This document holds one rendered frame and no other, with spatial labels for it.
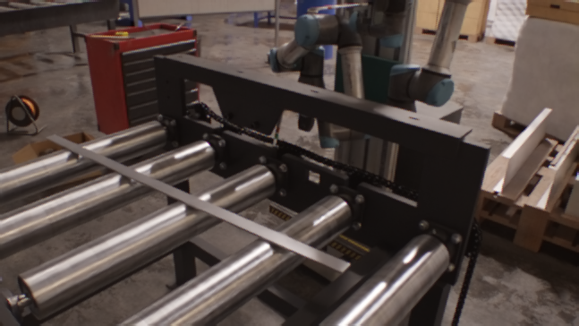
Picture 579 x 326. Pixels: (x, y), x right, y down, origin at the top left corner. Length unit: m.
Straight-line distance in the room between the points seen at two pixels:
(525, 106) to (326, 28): 3.20
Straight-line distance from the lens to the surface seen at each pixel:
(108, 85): 3.66
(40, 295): 1.13
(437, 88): 1.80
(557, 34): 4.50
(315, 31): 1.74
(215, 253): 2.07
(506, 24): 9.46
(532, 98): 4.68
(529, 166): 3.43
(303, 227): 1.20
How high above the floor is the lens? 1.58
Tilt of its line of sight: 27 degrees down
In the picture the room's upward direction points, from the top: 1 degrees clockwise
